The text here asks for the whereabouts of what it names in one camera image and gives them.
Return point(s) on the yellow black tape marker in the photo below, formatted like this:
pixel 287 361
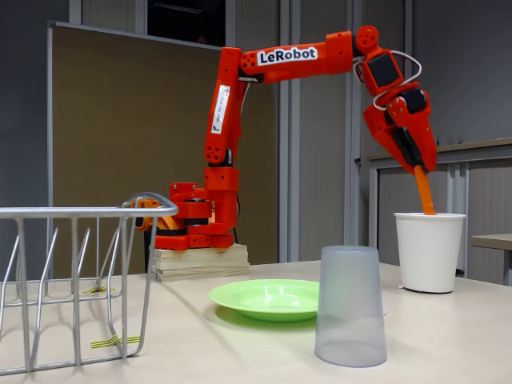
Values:
pixel 98 290
pixel 102 343

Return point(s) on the brown partition board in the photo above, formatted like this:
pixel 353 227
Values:
pixel 120 140

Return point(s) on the green plastic plate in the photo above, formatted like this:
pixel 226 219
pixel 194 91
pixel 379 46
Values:
pixel 264 300

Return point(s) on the translucent grey plastic cup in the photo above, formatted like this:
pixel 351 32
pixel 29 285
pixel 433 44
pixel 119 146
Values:
pixel 350 312

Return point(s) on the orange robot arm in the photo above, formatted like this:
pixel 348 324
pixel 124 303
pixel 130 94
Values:
pixel 224 120

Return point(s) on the grey side table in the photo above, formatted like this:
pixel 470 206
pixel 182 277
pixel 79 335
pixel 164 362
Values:
pixel 494 241

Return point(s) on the grey low cabinet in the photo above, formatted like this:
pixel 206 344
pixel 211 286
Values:
pixel 488 188

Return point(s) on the orange plastic knife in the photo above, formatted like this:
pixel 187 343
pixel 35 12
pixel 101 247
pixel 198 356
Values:
pixel 425 192

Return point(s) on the white paper cup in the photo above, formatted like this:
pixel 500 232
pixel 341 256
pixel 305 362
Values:
pixel 428 256

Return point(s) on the light orange table clamp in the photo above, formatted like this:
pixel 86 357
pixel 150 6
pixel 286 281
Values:
pixel 150 203

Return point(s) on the wooden base block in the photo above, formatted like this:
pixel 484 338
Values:
pixel 200 264

